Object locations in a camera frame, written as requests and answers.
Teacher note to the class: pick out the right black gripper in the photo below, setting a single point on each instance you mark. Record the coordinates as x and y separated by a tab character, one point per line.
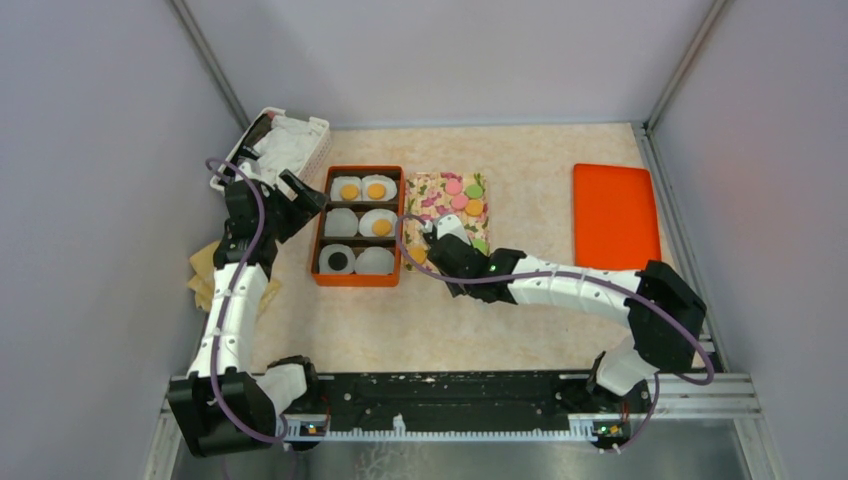
456	288

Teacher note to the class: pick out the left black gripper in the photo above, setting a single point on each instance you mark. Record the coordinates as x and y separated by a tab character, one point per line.
303	205

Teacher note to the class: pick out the yellow cookie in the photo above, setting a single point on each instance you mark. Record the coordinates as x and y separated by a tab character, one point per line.
382	227
474	208
376	191
418	254
349	192

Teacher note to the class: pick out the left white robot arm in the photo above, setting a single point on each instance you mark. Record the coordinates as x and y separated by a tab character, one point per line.
220	407

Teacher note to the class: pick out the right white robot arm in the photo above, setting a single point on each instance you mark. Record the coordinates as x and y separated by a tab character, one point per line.
662	312

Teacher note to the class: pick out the green cookie right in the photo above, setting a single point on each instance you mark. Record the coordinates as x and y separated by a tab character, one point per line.
481	245

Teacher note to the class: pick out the green cookie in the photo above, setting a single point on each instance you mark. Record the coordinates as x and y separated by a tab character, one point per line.
474	191
481	245

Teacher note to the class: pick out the paper cup middle left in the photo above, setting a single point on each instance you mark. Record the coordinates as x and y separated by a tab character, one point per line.
341	222

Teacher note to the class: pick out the paper cup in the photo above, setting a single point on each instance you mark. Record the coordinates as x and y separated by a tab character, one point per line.
387	181
341	222
375	261
368	217
324	253
338	181

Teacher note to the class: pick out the paper cup back left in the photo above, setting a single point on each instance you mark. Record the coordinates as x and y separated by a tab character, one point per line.
338	181

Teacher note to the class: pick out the white cloth in basket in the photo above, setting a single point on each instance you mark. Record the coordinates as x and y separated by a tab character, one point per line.
285	149

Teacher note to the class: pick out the pink cookie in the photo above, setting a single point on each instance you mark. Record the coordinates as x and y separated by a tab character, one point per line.
453	187
459	202

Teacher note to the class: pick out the white plastic basket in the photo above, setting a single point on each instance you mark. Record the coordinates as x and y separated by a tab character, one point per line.
291	142

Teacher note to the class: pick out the floral serving tray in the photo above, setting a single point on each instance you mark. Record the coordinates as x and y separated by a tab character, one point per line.
425	197

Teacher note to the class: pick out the green cookie back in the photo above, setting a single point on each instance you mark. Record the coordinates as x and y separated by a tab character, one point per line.
474	191

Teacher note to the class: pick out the paper cup front left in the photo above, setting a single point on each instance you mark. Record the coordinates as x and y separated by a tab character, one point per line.
324	253

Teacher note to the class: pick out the pink cookie back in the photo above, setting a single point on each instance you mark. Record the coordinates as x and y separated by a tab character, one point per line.
453	187

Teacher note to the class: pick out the orange cookie box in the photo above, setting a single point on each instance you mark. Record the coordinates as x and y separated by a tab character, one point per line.
359	243

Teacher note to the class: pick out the paper cup front right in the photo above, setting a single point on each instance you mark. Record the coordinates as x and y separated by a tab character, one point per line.
375	261

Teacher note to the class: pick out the dark item in basket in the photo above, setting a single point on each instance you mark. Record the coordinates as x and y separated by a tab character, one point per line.
260	127

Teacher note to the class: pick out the paper cup middle right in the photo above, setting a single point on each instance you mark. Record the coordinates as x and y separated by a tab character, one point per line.
368	217

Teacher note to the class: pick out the paper cup back right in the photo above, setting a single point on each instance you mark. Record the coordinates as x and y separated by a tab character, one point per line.
387	181

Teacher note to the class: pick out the yellow folded cloth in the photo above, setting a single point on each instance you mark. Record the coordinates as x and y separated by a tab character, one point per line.
203	285

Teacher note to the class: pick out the orange box lid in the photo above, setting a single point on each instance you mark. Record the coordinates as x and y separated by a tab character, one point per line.
615	217

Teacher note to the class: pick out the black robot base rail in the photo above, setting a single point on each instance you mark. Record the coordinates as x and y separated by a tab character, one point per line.
464	402

